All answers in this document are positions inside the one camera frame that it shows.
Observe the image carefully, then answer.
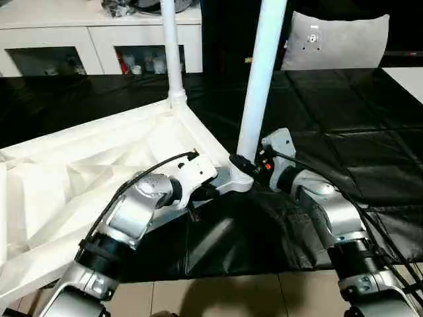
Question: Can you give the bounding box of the white plastic table top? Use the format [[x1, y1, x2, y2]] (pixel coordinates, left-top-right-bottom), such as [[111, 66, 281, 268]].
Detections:
[[0, 97, 256, 304]]

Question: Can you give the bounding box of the black work mat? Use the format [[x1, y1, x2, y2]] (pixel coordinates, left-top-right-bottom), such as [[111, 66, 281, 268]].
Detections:
[[0, 67, 423, 285]]

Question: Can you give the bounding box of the black box with gold label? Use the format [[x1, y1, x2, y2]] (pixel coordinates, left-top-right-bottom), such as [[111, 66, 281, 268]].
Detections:
[[200, 0, 295, 74]]

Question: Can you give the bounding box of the grey cushion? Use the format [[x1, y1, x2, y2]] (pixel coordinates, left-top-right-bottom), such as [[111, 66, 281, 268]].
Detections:
[[280, 10, 391, 71]]

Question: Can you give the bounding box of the white flat board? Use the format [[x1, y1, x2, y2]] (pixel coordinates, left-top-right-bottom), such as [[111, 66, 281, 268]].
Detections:
[[385, 67, 423, 96]]

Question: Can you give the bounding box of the dark round device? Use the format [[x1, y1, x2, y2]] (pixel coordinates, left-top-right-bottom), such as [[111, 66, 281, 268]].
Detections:
[[137, 0, 196, 15]]

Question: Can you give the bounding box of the white glass-door cabinet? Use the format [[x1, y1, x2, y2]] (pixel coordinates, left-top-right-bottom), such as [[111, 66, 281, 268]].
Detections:
[[0, 0, 204, 77]]

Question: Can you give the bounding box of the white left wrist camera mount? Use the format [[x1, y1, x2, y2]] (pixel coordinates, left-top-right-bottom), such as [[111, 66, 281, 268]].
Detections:
[[167, 153, 219, 213]]

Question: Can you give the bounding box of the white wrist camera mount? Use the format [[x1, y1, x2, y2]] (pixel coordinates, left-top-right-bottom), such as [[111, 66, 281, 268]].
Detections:
[[167, 153, 219, 213], [260, 127, 296, 193]]

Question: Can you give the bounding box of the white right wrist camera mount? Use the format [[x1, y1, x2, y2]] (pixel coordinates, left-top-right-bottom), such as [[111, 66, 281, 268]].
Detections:
[[260, 127, 296, 193]]

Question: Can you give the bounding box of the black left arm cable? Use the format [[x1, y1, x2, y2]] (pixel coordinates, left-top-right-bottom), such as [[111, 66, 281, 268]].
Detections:
[[77, 149, 200, 252]]

